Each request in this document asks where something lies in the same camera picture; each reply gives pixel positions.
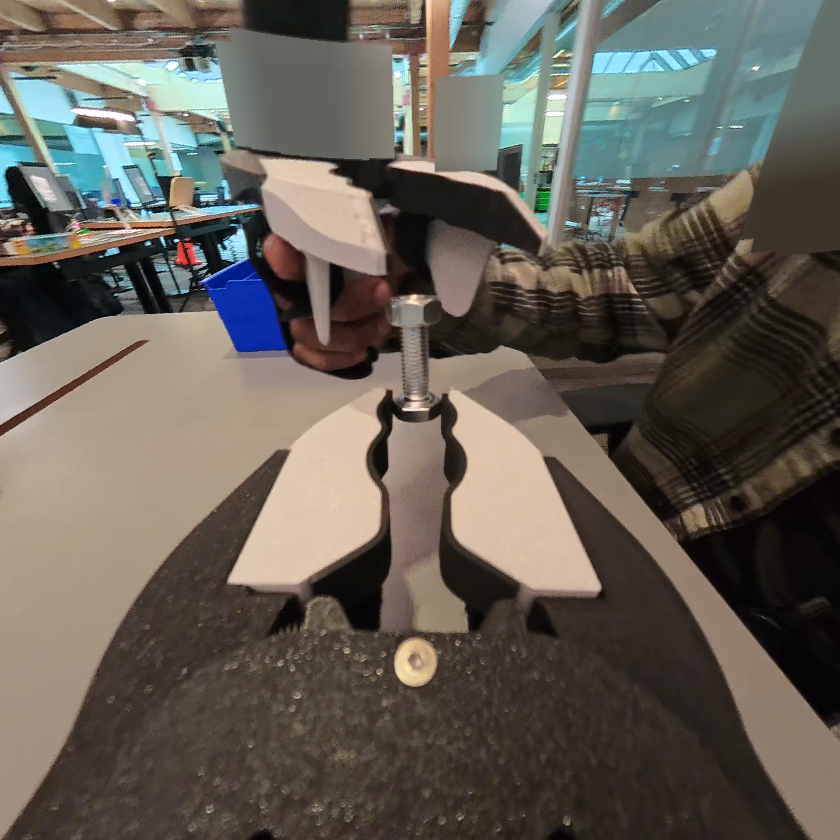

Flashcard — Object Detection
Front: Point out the computer monitor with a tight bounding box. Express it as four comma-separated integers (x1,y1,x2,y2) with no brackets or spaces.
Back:
16,164,81,214

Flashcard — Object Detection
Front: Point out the blue plastic bin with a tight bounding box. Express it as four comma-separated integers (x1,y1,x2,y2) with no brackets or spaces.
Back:
201,257,291,354

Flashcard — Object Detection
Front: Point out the colourful cardboard box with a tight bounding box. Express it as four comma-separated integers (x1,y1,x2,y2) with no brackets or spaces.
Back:
2,233,84,258

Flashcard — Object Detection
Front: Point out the person's right hand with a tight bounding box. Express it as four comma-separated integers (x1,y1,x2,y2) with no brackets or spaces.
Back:
262,233,403,374

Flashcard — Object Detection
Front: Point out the silver hex bolt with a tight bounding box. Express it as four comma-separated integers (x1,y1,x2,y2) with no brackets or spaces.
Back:
392,325,442,425
385,294,442,328

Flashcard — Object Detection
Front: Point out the wooden office desk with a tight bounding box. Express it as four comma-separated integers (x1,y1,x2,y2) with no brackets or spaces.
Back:
79,202,263,290
0,226,178,316

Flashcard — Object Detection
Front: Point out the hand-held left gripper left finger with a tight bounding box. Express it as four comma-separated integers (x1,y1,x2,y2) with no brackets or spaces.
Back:
226,387,396,597

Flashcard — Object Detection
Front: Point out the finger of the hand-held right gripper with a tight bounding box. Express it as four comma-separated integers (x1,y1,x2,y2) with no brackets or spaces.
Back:
258,159,389,278
386,159,550,258

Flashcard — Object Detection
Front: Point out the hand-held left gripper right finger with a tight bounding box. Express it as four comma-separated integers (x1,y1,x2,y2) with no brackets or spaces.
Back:
441,390,603,600

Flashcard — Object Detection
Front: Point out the black stand board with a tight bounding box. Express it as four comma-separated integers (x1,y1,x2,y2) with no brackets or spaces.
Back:
495,144,525,194

